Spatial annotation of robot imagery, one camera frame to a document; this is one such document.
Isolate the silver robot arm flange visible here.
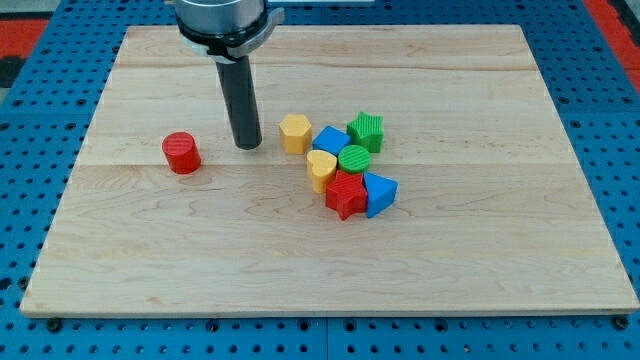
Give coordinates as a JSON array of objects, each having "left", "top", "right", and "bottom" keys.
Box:
[{"left": 174, "top": 0, "right": 286, "bottom": 64}]

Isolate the red star block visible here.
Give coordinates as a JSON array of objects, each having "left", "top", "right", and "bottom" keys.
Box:
[{"left": 325, "top": 170, "right": 368, "bottom": 220}]

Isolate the yellow hexagon block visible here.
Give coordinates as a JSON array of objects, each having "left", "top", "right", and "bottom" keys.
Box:
[{"left": 279, "top": 114, "right": 312, "bottom": 155}]

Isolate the green star block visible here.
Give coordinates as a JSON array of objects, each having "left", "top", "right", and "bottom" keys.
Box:
[{"left": 346, "top": 112, "right": 384, "bottom": 153}]

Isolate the yellow heart block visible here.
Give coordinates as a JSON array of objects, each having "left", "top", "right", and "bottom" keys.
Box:
[{"left": 306, "top": 150, "right": 337, "bottom": 194}]

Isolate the green cylinder block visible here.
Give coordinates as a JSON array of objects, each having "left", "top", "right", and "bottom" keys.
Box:
[{"left": 338, "top": 145, "right": 371, "bottom": 174}]

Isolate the blue cube block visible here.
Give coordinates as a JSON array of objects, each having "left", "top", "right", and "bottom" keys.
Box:
[{"left": 312, "top": 126, "right": 351, "bottom": 156}]

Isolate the blue triangle block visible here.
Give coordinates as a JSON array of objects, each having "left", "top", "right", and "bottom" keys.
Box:
[{"left": 363, "top": 172, "right": 398, "bottom": 218}]

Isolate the light wooden board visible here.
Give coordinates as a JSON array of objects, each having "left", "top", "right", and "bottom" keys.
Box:
[{"left": 21, "top": 25, "right": 639, "bottom": 318}]

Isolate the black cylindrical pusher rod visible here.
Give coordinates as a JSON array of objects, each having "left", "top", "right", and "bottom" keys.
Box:
[{"left": 216, "top": 57, "right": 262, "bottom": 150}]

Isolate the red cylinder block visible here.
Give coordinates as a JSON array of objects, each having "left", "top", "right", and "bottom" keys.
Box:
[{"left": 161, "top": 132, "right": 201, "bottom": 174}]

